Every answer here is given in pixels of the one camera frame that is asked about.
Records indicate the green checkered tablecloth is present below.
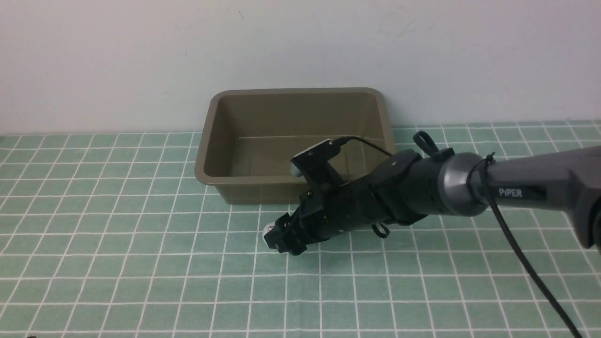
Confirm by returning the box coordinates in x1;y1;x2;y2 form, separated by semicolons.
0;132;571;338

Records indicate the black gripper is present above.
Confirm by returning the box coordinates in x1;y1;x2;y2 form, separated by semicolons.
262;182;390;255

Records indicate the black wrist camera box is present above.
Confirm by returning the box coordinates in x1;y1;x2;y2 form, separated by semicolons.
290;139;344;190

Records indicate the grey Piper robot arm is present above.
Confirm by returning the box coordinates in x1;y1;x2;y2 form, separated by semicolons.
262;146;601;255

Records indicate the white table-tennis ball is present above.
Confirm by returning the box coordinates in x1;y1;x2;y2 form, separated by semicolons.
262;223;275;233

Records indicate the olive green plastic bin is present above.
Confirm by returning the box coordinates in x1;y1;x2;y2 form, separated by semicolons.
194;87;396;205

